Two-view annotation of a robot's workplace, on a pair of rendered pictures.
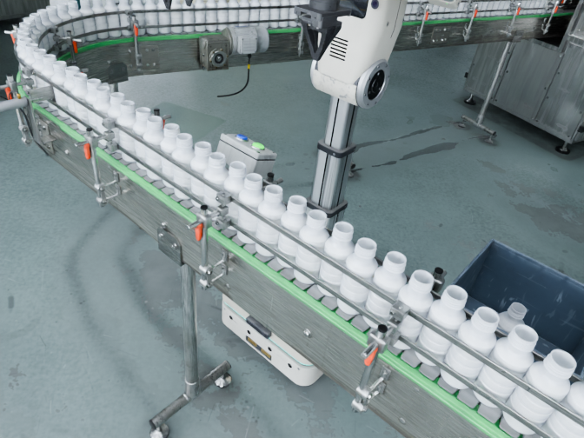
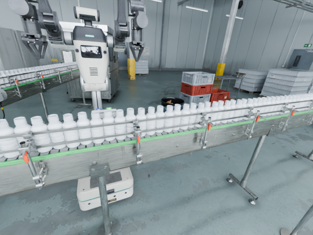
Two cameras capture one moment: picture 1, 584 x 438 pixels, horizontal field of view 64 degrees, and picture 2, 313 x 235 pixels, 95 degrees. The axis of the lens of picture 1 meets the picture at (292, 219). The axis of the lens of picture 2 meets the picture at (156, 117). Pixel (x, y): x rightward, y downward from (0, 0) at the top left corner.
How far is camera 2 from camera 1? 0.84 m
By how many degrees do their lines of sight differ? 53
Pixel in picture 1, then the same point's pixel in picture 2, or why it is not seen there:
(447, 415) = (216, 131)
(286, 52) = (12, 98)
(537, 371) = (226, 106)
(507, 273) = not seen: hidden behind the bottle
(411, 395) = (208, 134)
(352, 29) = (98, 63)
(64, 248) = not seen: outside the picture
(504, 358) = (221, 108)
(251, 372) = (112, 211)
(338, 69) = (96, 79)
